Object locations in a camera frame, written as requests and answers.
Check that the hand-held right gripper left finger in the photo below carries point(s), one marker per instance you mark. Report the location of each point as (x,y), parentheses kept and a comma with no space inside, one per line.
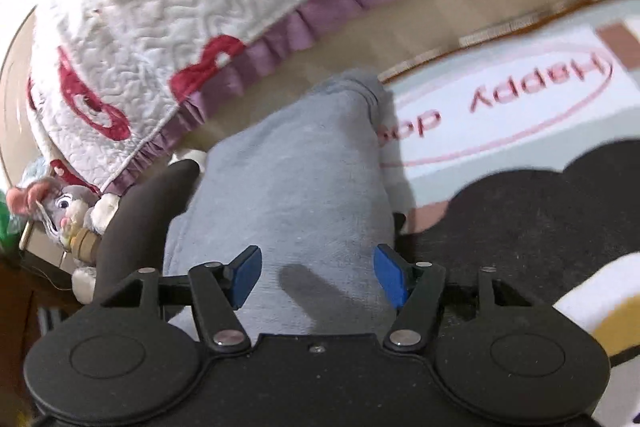
(246,274)

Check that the beige bed frame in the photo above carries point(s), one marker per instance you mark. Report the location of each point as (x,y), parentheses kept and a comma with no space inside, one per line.
(400,7)

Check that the pastel printed rug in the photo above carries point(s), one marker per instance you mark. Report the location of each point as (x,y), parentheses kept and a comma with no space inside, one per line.
(500,72)

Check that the white quilted bear-print bedspread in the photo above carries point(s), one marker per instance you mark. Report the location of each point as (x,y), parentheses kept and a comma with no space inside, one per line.
(175,7)

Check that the grey rabbit plush toy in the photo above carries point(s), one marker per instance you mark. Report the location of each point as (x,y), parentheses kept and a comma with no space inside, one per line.
(67,207)

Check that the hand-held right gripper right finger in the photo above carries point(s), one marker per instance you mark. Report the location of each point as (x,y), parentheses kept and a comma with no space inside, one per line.
(391,274)

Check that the grey knit sweater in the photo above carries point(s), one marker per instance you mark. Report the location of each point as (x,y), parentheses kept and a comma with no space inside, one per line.
(290,182)

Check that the beige curved headboard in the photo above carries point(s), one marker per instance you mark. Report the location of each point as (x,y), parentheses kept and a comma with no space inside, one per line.
(12,107)

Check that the green object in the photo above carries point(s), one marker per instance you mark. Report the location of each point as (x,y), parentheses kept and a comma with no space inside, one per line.
(7,222)

